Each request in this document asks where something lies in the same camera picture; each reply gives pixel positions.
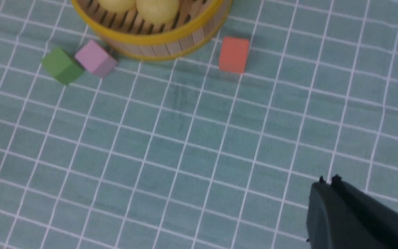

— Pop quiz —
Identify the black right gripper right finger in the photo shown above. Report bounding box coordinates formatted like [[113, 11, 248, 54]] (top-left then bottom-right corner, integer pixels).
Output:
[[331, 175, 398, 249]]

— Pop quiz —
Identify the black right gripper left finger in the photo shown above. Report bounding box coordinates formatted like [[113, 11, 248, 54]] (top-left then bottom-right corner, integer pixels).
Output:
[[305, 176, 386, 249]]

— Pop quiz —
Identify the yellow bun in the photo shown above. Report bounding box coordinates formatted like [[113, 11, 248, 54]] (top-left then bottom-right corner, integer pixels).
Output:
[[136, 0, 179, 24], [98, 0, 136, 12]]

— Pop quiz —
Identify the bamboo steamer tray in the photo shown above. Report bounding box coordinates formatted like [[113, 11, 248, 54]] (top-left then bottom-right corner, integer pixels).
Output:
[[72, 0, 233, 61]]

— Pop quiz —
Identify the green checkered tablecloth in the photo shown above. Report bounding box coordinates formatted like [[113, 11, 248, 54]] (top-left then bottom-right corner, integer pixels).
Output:
[[0, 0, 398, 249]]

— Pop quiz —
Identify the orange cube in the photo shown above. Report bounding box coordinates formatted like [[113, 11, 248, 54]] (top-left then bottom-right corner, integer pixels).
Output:
[[218, 36, 250, 74]]

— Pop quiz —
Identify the pink cube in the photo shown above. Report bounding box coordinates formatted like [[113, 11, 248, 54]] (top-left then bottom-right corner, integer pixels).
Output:
[[75, 40, 117, 78]]

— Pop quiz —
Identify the green cube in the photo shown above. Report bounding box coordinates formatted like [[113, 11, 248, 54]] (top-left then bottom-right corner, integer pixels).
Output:
[[41, 47, 84, 85]]

